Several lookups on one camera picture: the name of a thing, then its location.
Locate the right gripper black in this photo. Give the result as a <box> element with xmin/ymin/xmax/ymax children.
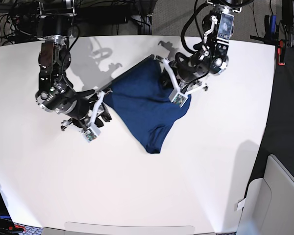
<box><xmin>66</xmin><ymin>94</ymin><xmax>112</xmax><ymax>130</ymax></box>

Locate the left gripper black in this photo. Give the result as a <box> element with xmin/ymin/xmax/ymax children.
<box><xmin>159</xmin><ymin>60</ymin><xmax>208</xmax><ymax>89</ymax></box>

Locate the blue long-sleeve T-shirt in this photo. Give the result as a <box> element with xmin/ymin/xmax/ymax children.
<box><xmin>103</xmin><ymin>58</ymin><xmax>191</xmax><ymax>154</ymax></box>

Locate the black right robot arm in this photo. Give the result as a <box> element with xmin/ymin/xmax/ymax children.
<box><xmin>35</xmin><ymin>0</ymin><xmax>112</xmax><ymax>131</ymax></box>

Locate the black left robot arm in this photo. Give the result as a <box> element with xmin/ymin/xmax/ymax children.
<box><xmin>162</xmin><ymin>0</ymin><xmax>245</xmax><ymax>94</ymax></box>

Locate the red and black clamp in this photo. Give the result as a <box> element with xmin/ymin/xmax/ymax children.
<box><xmin>277</xmin><ymin>40</ymin><xmax>286</xmax><ymax>66</ymax></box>

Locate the dark grey cloth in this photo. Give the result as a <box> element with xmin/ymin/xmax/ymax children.
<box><xmin>249</xmin><ymin>48</ymin><xmax>294</xmax><ymax>182</ymax></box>

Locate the white paper tag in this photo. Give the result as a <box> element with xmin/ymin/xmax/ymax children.
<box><xmin>234</xmin><ymin>198</ymin><xmax>246</xmax><ymax>212</ymax></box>

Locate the white plastic bin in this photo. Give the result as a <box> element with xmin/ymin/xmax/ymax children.
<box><xmin>237</xmin><ymin>155</ymin><xmax>294</xmax><ymax>235</ymax></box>

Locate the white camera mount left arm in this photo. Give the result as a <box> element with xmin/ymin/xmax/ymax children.
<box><xmin>155</xmin><ymin>56</ymin><xmax>208</xmax><ymax>108</ymax></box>

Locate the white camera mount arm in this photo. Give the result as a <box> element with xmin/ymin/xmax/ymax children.
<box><xmin>155</xmin><ymin>56</ymin><xmax>208</xmax><ymax>108</ymax></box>
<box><xmin>60</xmin><ymin>90</ymin><xmax>113</xmax><ymax>144</ymax></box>

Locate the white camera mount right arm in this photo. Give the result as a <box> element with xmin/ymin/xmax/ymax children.
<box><xmin>60</xmin><ymin>90</ymin><xmax>113</xmax><ymax>144</ymax></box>

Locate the black aluminium frame post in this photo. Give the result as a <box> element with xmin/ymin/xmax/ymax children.
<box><xmin>135</xmin><ymin>0</ymin><xmax>152</xmax><ymax>35</ymax></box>

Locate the blue handled tool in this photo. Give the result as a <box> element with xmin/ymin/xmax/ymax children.
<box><xmin>269</xmin><ymin>15</ymin><xmax>276</xmax><ymax>41</ymax></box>

